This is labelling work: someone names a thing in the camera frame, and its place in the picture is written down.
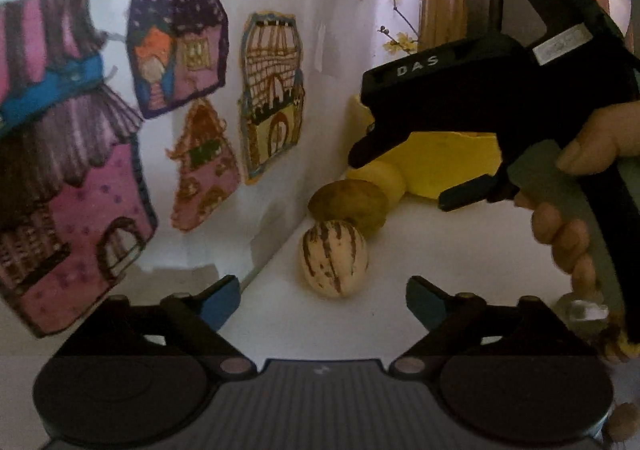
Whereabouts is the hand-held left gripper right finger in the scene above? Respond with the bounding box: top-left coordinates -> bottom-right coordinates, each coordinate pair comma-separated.
389,276 -> 597,378

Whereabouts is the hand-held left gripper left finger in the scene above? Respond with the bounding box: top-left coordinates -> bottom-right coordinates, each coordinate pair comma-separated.
52,275 -> 257,378

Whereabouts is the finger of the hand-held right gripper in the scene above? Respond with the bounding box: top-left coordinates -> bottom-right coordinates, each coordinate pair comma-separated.
438,174 -> 518,212
347,125 -> 417,169

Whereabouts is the yellow wavy-rim bowl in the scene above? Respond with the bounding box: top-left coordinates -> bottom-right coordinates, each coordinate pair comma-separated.
350,95 -> 503,198

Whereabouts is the striped pepino melon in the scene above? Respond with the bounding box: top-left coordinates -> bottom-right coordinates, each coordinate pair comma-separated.
299,219 -> 369,300

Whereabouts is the person's right hand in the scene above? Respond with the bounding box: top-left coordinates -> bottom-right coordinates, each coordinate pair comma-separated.
515,103 -> 640,303

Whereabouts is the yellow lemon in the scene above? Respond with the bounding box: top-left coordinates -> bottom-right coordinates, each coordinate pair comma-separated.
346,161 -> 407,211

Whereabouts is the brown kiwi fruit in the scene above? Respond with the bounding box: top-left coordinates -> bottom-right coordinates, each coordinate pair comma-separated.
307,179 -> 390,238

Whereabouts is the white paper backdrop sheet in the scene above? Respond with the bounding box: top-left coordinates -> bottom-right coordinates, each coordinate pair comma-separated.
0,0 -> 426,336

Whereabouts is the yellow flower sprig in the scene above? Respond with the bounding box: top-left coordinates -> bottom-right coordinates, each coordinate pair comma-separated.
377,0 -> 420,55

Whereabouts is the tan brick house drawing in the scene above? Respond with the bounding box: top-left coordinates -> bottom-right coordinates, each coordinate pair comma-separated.
237,10 -> 306,186

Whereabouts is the small orange pink house drawing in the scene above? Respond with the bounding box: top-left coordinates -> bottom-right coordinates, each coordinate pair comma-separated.
165,98 -> 242,232

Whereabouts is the pink striped-roof house drawing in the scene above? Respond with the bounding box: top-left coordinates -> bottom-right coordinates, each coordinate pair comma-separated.
0,0 -> 158,338

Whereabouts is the purple starry house drawing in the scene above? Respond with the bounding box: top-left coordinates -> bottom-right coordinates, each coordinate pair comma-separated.
125,0 -> 230,120

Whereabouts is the small brown round object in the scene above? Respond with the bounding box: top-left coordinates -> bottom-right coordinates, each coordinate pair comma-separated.
607,402 -> 640,442

